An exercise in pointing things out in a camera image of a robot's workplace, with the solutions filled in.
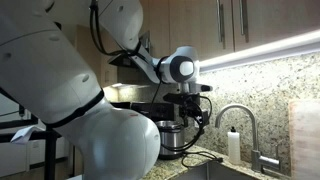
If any black metal stand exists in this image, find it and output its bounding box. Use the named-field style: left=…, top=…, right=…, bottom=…
left=0, top=114, right=63, bottom=180

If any thin wire with black clip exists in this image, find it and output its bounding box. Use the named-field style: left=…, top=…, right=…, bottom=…
left=0, top=104, right=28, bottom=118

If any white soap dispenser bottle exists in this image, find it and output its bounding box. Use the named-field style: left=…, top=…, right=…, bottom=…
left=227, top=126, right=242, bottom=165

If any wooden cutting board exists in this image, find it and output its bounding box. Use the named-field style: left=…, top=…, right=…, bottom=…
left=288, top=98, right=320, bottom=180

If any black cooker power cord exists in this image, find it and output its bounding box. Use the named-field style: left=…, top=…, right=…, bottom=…
left=181, top=150, right=224, bottom=169

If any stainless steel cooker pot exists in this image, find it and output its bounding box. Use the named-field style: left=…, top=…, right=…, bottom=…
left=154, top=120, right=186, bottom=160

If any black stove back panel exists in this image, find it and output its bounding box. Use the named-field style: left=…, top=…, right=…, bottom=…
left=111, top=101, right=175, bottom=123

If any long metal cabinet handle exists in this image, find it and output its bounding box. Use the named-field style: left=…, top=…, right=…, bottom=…
left=239, top=0, right=250, bottom=44
left=216, top=0, right=226, bottom=50

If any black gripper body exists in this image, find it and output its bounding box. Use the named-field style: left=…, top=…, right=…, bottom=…
left=179, top=101, right=203, bottom=119

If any wooden upper cabinet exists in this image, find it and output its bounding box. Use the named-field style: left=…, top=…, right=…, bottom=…
left=139, top=0, right=320, bottom=63

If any stainless steel sink basin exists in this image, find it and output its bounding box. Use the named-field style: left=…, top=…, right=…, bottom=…
left=169, top=160, right=264, bottom=180

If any white paper tag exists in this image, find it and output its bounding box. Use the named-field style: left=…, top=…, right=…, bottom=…
left=9, top=125, right=45, bottom=146

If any under-cabinet light strip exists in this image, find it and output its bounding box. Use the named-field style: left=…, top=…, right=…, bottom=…
left=199, top=29, right=320, bottom=73

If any silver gooseneck faucet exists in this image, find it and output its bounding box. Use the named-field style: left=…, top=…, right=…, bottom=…
left=214, top=103, right=281, bottom=174

